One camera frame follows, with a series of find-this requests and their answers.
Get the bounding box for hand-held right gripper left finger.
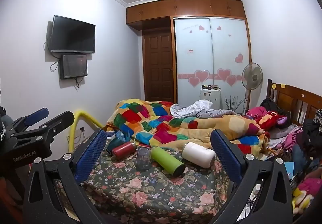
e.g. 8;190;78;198
24;129;107;224

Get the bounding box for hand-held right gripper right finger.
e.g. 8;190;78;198
209;130;294;224

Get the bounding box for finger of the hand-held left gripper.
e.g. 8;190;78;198
12;108;50;130
38;111;75;144

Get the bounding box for teal cup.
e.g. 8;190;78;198
106;137;124;155

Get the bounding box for white bottle cup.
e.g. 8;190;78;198
181;142;217;169

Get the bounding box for red bottle cup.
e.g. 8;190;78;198
111;141;137;160

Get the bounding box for clear glass cup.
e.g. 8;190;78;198
136;147;152;171

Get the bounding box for green bottle cup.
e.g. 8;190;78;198
150;146;186;177

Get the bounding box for yellow bent pipe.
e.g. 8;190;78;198
69;110;104;152

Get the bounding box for pink cloth bundle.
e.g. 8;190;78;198
245;106;267;119

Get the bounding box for dark decorative twigs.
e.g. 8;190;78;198
224;96;245;114

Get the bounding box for grey white crumpled sheet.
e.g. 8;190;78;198
169;99;242;119

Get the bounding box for red plush toy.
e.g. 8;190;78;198
255;110;290;131

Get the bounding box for white box appliance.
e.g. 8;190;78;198
199;87;222;110

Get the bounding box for black bag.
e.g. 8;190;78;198
260;98;278;112

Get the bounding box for pink clothes pile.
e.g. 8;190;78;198
276;125;305;149

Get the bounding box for colourful patchwork quilt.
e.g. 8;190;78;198
105;98;271;159

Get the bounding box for standing electric fan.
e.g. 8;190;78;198
241;62;264;114

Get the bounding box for yellow white toy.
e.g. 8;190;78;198
292;187;315;215

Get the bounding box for wooden bed headboard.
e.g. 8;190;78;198
266;79;322;127

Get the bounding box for dark clothes pile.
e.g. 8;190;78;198
301;109;322;155

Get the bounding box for glass wardrobe with heart stickers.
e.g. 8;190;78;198
172;16;252;112

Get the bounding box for brown wooden door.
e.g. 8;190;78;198
142;32;175;103

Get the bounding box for wooden overhead cabinet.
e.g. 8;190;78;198
125;0;247;31

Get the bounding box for black television cable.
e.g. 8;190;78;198
44;40;61;73

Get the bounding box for small wall-mounted black monitor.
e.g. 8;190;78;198
59;53;89;81

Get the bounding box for wall-mounted black television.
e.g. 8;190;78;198
46;15;96;54

